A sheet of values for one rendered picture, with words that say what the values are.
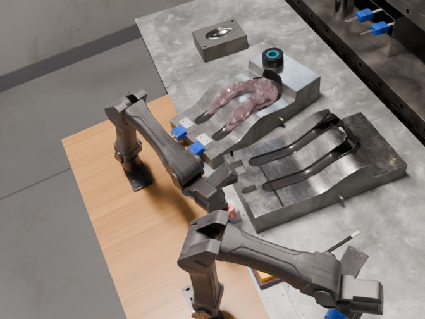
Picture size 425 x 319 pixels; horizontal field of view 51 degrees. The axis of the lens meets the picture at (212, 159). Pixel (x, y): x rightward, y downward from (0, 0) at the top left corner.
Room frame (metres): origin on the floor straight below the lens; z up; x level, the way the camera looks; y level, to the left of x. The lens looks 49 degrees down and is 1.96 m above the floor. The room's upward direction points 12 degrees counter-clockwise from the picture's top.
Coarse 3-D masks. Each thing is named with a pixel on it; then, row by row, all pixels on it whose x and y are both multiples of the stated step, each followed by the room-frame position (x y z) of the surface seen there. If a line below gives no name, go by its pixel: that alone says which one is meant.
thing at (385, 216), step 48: (240, 0) 2.00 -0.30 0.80; (192, 48) 1.69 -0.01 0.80; (288, 48) 1.54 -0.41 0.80; (192, 96) 1.37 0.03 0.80; (336, 96) 1.20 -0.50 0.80; (384, 192) 0.74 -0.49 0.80; (288, 240) 0.65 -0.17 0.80; (336, 240) 0.62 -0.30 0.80; (384, 240) 0.59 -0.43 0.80; (288, 288) 0.51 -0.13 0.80; (384, 288) 0.45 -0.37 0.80
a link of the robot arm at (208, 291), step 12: (192, 228) 0.49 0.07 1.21; (204, 228) 0.48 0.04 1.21; (192, 240) 0.46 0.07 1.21; (192, 276) 0.45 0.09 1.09; (204, 276) 0.44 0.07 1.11; (216, 276) 0.46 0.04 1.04; (204, 288) 0.44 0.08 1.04; (216, 288) 0.45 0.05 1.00; (192, 300) 0.46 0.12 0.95; (204, 300) 0.44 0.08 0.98; (216, 300) 0.45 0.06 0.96; (216, 312) 0.43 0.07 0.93
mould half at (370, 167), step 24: (312, 120) 0.98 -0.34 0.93; (360, 120) 1.00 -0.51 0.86; (264, 144) 0.96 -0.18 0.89; (288, 144) 0.94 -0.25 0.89; (312, 144) 0.90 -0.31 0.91; (336, 144) 0.86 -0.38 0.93; (360, 144) 0.90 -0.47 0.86; (384, 144) 0.88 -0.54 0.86; (264, 168) 0.86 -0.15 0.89; (288, 168) 0.84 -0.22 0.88; (336, 168) 0.78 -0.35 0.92; (360, 168) 0.75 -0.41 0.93; (384, 168) 0.79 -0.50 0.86; (240, 192) 0.80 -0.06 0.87; (264, 192) 0.77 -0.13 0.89; (288, 192) 0.76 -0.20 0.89; (312, 192) 0.74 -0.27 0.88; (336, 192) 0.74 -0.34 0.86; (360, 192) 0.76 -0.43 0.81; (264, 216) 0.70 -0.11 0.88; (288, 216) 0.71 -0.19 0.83
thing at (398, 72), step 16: (304, 0) 1.91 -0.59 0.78; (320, 0) 1.88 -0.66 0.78; (352, 0) 1.82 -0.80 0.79; (320, 16) 1.74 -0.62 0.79; (352, 16) 1.69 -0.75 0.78; (336, 32) 1.60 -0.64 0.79; (352, 32) 1.58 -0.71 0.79; (352, 48) 1.47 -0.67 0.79; (368, 48) 1.45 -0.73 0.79; (416, 48) 1.39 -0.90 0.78; (368, 64) 1.36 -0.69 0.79; (384, 64) 1.34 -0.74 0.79; (400, 64) 1.32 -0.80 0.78; (416, 64) 1.30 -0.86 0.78; (384, 80) 1.24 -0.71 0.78; (400, 80) 1.23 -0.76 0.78; (416, 80) 1.21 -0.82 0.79; (400, 96) 1.14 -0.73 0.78; (416, 96) 1.13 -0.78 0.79; (416, 112) 1.05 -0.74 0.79
